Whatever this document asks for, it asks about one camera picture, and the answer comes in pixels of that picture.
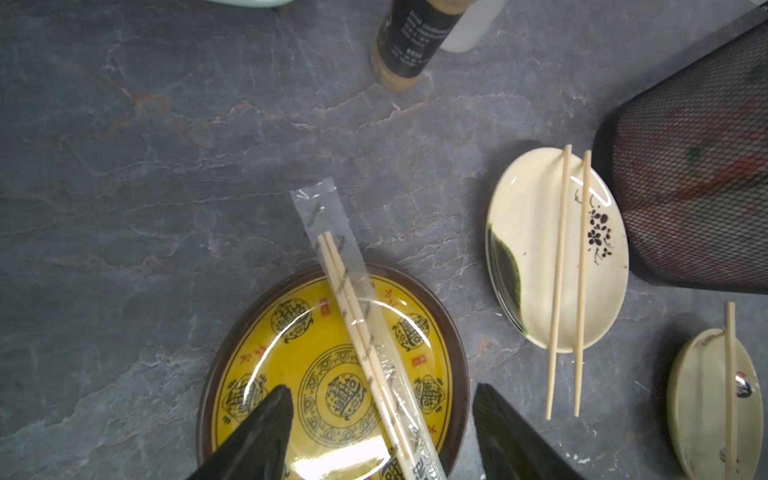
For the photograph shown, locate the cream plate with black patch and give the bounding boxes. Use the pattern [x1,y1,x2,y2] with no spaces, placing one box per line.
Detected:
[485,147,629,354]

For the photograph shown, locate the cream plate with red marks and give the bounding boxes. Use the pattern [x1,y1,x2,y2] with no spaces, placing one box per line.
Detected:
[667,329,764,479]

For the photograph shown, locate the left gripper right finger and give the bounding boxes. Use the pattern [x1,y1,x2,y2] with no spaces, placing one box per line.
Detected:
[472,383,581,480]

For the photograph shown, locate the black lid spice jar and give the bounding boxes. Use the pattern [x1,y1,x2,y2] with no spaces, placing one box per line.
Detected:
[371,0,473,92]

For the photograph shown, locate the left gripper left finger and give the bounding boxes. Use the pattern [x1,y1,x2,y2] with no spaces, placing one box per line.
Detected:
[188,385,294,480]

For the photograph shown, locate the black mesh trash bin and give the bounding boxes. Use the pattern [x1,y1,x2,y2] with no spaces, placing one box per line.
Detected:
[592,23,767,294]

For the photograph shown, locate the chopsticks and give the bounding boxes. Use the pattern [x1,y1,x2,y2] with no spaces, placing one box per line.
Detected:
[290,177,447,479]
[724,301,738,480]
[544,143,594,421]

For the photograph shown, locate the yellow patterned plate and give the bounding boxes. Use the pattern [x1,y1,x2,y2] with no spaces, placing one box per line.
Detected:
[197,264,469,479]

